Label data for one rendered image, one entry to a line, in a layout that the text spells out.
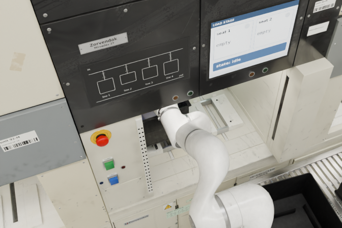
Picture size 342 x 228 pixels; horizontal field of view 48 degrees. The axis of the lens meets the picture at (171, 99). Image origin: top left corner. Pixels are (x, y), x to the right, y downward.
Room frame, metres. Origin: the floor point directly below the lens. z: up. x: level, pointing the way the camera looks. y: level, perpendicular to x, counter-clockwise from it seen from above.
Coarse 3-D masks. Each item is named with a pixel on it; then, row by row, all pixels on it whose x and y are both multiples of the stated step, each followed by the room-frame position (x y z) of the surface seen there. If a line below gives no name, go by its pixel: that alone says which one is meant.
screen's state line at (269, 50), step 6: (264, 48) 0.92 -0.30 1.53; (270, 48) 0.93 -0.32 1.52; (276, 48) 0.93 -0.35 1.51; (282, 48) 0.94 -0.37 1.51; (246, 54) 0.90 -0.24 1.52; (252, 54) 0.91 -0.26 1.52; (258, 54) 0.91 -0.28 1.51; (264, 54) 0.92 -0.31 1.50; (228, 60) 0.88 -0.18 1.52; (234, 60) 0.89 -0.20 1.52; (240, 60) 0.89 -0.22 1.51; (246, 60) 0.90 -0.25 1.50; (216, 66) 0.87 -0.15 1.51; (222, 66) 0.88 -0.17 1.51; (228, 66) 0.88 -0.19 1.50
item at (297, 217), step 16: (304, 176) 0.82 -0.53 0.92; (272, 192) 0.79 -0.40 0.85; (288, 192) 0.81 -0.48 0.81; (304, 192) 0.81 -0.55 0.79; (320, 192) 0.74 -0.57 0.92; (288, 208) 0.76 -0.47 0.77; (304, 208) 0.74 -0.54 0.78; (320, 208) 0.71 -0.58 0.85; (272, 224) 0.69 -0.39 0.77; (288, 224) 0.68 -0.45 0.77; (304, 224) 0.68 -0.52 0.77; (320, 224) 0.67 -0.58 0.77; (336, 224) 0.61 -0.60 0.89
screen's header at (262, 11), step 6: (276, 6) 0.92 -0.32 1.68; (282, 6) 0.93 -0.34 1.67; (288, 6) 0.94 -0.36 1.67; (252, 12) 0.90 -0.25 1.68; (258, 12) 0.91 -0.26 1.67; (264, 12) 0.91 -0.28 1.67; (234, 18) 0.88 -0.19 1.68; (240, 18) 0.89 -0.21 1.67; (246, 18) 0.90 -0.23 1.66; (216, 24) 0.87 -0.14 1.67; (222, 24) 0.87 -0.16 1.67
